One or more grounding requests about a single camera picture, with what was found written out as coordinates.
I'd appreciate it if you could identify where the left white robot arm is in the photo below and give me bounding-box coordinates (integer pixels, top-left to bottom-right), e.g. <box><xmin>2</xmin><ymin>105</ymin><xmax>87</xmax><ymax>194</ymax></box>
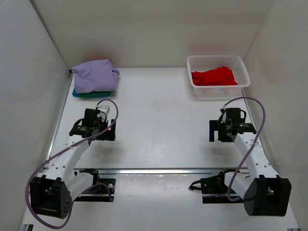
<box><xmin>29</xmin><ymin>106</ymin><xmax>116</xmax><ymax>219</ymax></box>

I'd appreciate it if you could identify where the folded green t-shirt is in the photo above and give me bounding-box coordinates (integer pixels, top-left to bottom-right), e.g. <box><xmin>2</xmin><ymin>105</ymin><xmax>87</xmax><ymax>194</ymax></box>
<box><xmin>77</xmin><ymin>91</ymin><xmax>113</xmax><ymax>98</ymax></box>

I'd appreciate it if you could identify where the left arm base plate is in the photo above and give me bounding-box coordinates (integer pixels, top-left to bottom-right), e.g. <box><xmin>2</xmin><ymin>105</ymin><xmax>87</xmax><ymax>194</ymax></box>
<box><xmin>75</xmin><ymin>170</ymin><xmax>116</xmax><ymax>202</ymax></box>

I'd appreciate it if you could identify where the red t-shirt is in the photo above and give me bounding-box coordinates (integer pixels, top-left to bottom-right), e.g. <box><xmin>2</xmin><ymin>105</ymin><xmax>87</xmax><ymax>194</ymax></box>
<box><xmin>191</xmin><ymin>66</ymin><xmax>238</xmax><ymax>86</ymax></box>

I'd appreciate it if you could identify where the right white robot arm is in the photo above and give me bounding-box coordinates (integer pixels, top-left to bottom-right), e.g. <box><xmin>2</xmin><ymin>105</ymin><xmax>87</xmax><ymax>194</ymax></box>
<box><xmin>200</xmin><ymin>108</ymin><xmax>292</xmax><ymax>217</ymax></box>

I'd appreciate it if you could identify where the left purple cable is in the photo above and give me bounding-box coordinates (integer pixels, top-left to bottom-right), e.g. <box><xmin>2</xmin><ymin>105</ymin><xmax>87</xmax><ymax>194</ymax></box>
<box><xmin>26</xmin><ymin>99</ymin><xmax>119</xmax><ymax>229</ymax></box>

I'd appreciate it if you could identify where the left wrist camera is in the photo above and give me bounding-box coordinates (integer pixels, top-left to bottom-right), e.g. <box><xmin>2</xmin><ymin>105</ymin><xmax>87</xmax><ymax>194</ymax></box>
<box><xmin>96</xmin><ymin>105</ymin><xmax>110</xmax><ymax>115</ymax></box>

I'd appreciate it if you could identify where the folded lilac t-shirt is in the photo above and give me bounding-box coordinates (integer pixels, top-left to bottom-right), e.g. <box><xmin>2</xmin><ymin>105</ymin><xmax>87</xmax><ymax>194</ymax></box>
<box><xmin>73</xmin><ymin>59</ymin><xmax>120</xmax><ymax>94</ymax></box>

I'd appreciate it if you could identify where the folded blue t-shirt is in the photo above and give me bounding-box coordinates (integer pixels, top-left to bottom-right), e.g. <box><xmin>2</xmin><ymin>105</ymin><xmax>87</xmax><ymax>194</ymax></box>
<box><xmin>72</xmin><ymin>89</ymin><xmax>80</xmax><ymax>98</ymax></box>

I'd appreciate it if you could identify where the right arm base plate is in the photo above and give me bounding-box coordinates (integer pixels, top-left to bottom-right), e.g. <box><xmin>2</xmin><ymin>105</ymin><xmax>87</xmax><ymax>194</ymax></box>
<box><xmin>188</xmin><ymin>169</ymin><xmax>243</xmax><ymax>204</ymax></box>

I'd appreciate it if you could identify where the white plastic basket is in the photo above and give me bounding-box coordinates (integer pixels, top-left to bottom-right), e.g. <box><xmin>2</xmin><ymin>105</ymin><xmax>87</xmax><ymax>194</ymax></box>
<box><xmin>187</xmin><ymin>55</ymin><xmax>251</xmax><ymax>96</ymax></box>

